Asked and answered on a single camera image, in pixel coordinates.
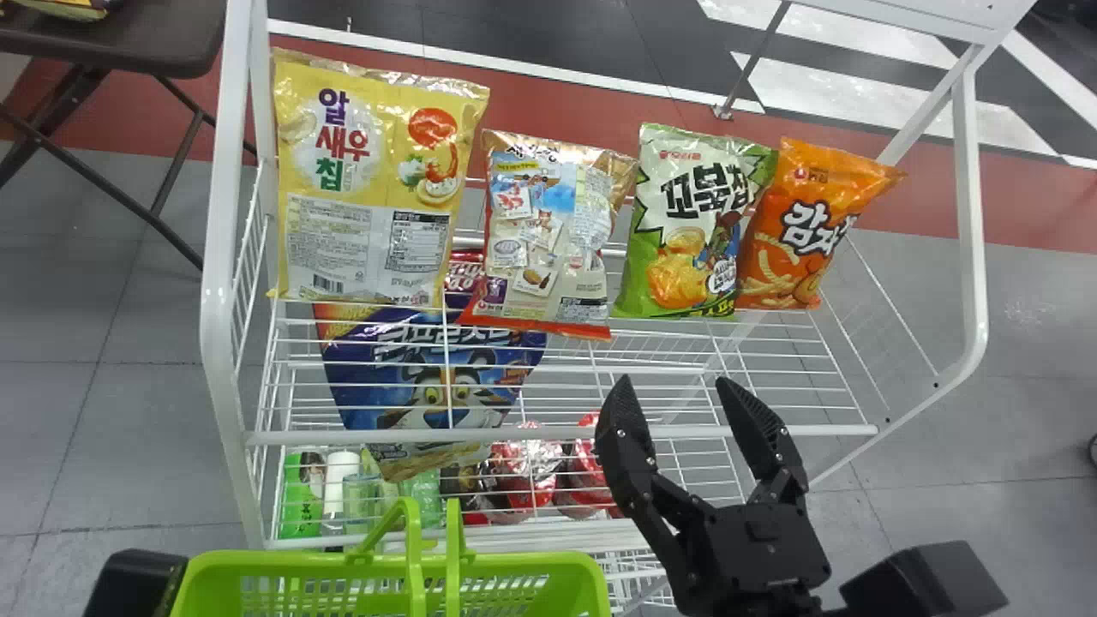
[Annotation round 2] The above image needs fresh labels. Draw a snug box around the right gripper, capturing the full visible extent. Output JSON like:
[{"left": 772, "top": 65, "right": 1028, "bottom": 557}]
[{"left": 593, "top": 374, "right": 833, "bottom": 614}]

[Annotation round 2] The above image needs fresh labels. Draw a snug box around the green snack packet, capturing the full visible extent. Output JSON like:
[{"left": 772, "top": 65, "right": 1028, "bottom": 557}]
[{"left": 610, "top": 123, "right": 779, "bottom": 321}]

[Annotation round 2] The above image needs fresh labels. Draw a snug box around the orange snack packet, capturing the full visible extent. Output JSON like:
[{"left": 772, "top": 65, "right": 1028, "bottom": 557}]
[{"left": 734, "top": 137, "right": 908, "bottom": 312}]

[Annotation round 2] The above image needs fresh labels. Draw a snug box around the gold snack packet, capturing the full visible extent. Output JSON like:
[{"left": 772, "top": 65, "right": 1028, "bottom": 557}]
[{"left": 454, "top": 129, "right": 639, "bottom": 342}]

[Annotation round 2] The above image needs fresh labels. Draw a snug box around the clear green bottle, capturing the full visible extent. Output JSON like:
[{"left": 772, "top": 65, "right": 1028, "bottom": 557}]
[{"left": 396, "top": 469, "right": 443, "bottom": 525}]

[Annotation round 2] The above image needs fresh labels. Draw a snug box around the red snack packet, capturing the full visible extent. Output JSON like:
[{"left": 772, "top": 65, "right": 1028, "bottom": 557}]
[{"left": 444, "top": 250, "right": 489, "bottom": 298}]

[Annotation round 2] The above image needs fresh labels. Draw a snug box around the blue cereal bag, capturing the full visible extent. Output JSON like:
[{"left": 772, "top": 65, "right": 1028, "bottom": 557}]
[{"left": 312, "top": 300, "right": 549, "bottom": 482}]

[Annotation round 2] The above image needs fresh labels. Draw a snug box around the green basket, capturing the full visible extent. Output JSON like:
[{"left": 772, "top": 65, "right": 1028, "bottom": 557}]
[{"left": 168, "top": 496, "right": 613, "bottom": 617}]

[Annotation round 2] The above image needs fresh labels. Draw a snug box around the white bottle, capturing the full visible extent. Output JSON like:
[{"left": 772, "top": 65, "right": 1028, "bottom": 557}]
[{"left": 323, "top": 451, "right": 362, "bottom": 522}]

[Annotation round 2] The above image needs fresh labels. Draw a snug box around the yellow snack packet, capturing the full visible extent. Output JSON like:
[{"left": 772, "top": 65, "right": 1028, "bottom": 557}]
[{"left": 268, "top": 47, "right": 491, "bottom": 309}]

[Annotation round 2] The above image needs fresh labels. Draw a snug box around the dark side table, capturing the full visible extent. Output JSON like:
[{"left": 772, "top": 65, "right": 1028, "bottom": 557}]
[{"left": 0, "top": 0, "right": 258, "bottom": 272}]

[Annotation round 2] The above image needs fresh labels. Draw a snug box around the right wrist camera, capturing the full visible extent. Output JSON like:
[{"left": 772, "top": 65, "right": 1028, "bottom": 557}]
[{"left": 839, "top": 541, "right": 1010, "bottom": 617}]

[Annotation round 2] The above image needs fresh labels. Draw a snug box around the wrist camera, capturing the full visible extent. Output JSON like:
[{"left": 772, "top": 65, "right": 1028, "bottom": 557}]
[
  {"left": 82, "top": 548, "right": 190, "bottom": 617},
  {"left": 839, "top": 541, "right": 1010, "bottom": 617}
]

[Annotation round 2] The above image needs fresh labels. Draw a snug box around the white wire rack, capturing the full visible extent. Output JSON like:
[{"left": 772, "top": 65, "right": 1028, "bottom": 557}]
[{"left": 199, "top": 0, "right": 1038, "bottom": 617}]

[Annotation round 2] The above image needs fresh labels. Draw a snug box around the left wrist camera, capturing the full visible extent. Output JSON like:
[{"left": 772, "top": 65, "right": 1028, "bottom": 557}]
[{"left": 82, "top": 548, "right": 190, "bottom": 617}]

